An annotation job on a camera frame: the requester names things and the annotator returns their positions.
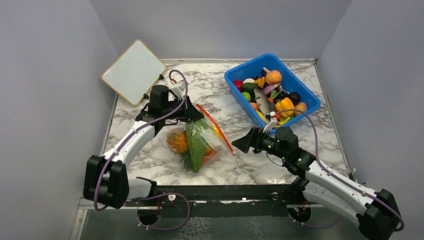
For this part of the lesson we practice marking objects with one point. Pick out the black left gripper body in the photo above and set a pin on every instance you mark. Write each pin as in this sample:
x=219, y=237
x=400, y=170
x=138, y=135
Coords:
x=171, y=106

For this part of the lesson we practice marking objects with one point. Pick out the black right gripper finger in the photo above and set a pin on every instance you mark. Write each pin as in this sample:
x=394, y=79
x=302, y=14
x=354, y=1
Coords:
x=255, y=142
x=243, y=142

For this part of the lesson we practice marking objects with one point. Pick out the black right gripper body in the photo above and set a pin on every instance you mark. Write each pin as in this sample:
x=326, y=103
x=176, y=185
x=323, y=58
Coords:
x=268, y=144

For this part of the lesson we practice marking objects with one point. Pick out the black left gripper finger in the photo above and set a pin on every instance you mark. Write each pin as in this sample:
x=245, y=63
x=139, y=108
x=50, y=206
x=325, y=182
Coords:
x=192, y=118
x=190, y=109

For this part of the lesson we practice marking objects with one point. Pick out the clear zip top bag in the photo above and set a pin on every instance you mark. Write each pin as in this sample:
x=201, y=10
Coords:
x=215, y=143

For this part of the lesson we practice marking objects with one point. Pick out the yellow fake squash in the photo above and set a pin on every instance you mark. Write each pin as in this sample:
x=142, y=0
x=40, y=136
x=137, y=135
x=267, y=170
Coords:
x=216, y=132

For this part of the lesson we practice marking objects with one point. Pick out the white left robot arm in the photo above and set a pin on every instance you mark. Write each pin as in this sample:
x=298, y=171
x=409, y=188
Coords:
x=106, y=178

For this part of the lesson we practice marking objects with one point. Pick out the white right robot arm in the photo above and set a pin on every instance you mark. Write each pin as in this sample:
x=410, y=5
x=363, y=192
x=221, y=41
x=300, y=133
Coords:
x=375, y=213

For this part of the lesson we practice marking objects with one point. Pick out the green fake leafy vegetable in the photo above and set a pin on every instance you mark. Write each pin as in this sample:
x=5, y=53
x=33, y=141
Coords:
x=197, y=145

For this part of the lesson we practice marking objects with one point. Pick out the yellow fake banana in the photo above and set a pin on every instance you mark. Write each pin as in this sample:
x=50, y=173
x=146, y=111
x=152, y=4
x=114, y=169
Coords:
x=283, y=121

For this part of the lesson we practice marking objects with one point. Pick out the orange fake pineapple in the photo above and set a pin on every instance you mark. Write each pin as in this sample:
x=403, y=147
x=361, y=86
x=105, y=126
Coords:
x=177, y=142

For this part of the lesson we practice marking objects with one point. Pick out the grey fake fish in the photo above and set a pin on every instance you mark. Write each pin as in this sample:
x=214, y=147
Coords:
x=262, y=101

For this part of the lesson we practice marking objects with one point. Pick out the yellow fake bell pepper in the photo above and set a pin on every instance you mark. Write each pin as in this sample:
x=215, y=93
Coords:
x=285, y=107

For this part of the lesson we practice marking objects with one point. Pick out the red fake pepper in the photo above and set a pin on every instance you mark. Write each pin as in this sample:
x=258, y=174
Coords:
x=209, y=156

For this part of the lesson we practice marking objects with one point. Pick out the fake peach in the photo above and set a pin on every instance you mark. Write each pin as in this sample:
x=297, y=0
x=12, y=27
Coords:
x=273, y=77
x=302, y=107

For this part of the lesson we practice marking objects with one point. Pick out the green fake lime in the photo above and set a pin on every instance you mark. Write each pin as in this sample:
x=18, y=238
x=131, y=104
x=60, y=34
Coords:
x=247, y=96

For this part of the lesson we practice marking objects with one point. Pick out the black fake grapes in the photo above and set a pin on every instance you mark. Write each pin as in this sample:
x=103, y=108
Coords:
x=281, y=95

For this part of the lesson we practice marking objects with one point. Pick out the dark fake plum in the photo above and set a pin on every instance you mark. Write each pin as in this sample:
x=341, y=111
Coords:
x=294, y=97

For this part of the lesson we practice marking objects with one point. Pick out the purple fake onion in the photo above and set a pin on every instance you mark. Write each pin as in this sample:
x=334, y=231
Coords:
x=267, y=90

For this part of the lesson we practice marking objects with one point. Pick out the red fake apple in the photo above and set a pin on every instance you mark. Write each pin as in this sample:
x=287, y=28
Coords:
x=239, y=85

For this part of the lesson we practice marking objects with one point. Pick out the white fake garlic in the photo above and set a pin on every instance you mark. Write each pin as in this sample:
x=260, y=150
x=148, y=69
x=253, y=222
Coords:
x=249, y=81

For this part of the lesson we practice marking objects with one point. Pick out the blue plastic bin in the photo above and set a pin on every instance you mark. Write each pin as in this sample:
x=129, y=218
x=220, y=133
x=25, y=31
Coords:
x=258, y=68

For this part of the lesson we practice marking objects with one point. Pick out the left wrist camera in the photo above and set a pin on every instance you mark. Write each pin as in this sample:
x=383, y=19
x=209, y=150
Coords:
x=178, y=88

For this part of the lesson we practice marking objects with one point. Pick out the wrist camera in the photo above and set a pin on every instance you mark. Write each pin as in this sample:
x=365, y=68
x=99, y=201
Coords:
x=178, y=88
x=271, y=121

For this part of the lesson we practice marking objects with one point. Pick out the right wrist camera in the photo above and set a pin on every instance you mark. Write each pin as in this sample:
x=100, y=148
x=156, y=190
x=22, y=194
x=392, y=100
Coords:
x=271, y=121

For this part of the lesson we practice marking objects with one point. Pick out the white board wooden frame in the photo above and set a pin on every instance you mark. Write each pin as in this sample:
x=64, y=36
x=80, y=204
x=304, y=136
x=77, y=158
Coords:
x=134, y=72

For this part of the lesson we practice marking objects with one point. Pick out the black mounting rail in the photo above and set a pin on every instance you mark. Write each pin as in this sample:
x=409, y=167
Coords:
x=214, y=201

